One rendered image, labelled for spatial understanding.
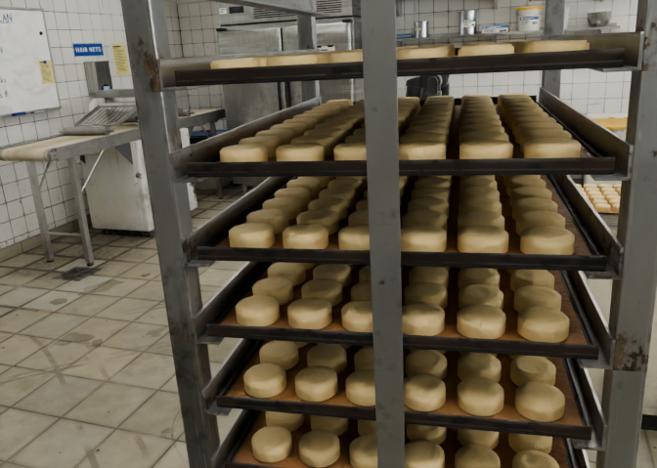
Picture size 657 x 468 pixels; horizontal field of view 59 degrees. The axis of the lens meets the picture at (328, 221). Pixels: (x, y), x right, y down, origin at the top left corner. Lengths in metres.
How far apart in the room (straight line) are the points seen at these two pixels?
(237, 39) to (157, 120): 5.49
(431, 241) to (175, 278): 0.27
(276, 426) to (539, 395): 0.32
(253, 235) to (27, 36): 5.13
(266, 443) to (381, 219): 0.34
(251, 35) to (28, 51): 1.97
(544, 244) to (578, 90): 5.76
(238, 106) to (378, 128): 5.61
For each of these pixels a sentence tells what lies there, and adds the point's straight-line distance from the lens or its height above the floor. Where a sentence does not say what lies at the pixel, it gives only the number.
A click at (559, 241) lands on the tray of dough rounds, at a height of 1.33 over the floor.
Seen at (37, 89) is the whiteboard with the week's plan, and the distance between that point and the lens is 5.68.
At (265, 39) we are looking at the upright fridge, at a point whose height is 1.62.
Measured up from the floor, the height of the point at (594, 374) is 0.24.
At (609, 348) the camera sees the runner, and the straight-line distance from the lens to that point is 0.61.
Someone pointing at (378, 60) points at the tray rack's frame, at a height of 1.50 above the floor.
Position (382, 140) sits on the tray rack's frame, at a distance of 0.54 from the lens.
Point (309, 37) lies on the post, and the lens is 1.17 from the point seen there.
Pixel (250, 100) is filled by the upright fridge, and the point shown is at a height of 1.05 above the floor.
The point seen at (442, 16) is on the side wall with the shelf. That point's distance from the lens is 6.38.
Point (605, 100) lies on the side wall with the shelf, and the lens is 6.36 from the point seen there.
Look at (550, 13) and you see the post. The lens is 1.14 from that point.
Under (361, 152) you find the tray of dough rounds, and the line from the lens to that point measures 0.57.
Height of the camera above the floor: 1.52
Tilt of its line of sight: 17 degrees down
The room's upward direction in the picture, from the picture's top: 3 degrees counter-clockwise
